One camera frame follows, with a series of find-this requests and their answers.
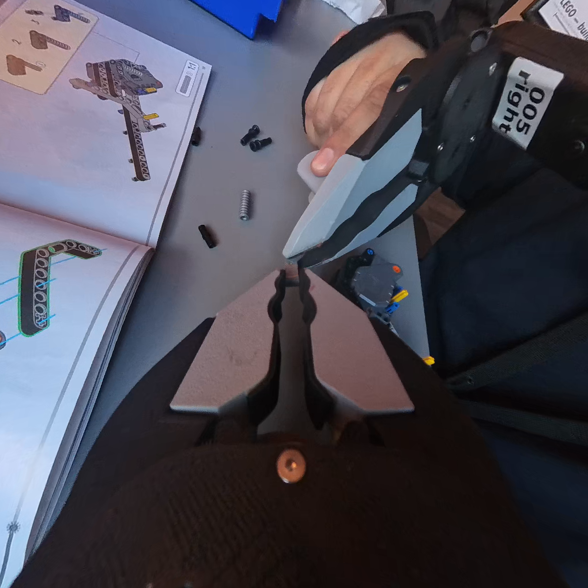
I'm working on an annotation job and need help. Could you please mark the lego instruction booklet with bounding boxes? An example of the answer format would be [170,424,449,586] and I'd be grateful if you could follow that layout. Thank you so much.
[0,0,213,577]

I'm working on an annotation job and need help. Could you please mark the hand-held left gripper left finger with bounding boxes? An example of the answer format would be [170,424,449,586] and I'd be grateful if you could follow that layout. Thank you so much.
[170,269,288,430]

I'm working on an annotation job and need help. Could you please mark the blue box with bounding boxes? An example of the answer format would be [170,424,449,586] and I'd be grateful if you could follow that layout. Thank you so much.
[190,0,286,40]

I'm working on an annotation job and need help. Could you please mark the person's right hand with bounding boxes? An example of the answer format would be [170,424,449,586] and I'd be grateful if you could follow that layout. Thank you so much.
[303,30,430,177]

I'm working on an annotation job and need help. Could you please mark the white plastic bag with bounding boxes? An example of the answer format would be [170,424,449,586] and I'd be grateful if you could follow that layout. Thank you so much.
[322,0,387,19]

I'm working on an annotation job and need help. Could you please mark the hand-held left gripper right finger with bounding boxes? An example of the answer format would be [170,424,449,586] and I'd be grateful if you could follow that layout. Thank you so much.
[296,267,415,432]

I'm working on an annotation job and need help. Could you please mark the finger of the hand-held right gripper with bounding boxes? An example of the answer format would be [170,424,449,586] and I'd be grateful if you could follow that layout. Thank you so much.
[298,179,436,271]
[281,109,424,265]

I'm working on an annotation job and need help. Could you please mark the grey and black lego assembly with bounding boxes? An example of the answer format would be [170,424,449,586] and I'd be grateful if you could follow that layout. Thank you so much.
[333,248,436,368]

